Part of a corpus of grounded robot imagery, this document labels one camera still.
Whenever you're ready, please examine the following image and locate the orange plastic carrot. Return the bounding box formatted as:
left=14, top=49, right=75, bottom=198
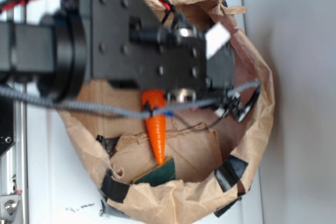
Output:
left=141, top=90, right=166, bottom=165

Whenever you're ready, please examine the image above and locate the brown paper bag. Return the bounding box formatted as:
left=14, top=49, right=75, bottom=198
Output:
left=59, top=0, right=275, bottom=223

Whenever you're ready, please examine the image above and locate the black mounting bracket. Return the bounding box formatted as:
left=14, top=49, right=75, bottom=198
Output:
left=0, top=97, right=15, bottom=157

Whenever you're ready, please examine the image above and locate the green scouring sponge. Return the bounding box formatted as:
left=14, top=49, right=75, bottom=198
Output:
left=132, top=156, right=176, bottom=187

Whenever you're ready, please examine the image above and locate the grey braided cable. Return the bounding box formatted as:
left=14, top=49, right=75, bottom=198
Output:
left=0, top=80, right=262, bottom=119

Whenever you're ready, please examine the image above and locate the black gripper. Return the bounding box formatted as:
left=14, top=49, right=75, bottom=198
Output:
left=78, top=0, right=235, bottom=99

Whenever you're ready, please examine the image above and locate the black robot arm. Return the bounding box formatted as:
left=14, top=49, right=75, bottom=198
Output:
left=1, top=0, right=235, bottom=101

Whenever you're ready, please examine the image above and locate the metal frame rail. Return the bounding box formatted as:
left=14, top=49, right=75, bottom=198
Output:
left=1, top=0, right=29, bottom=223

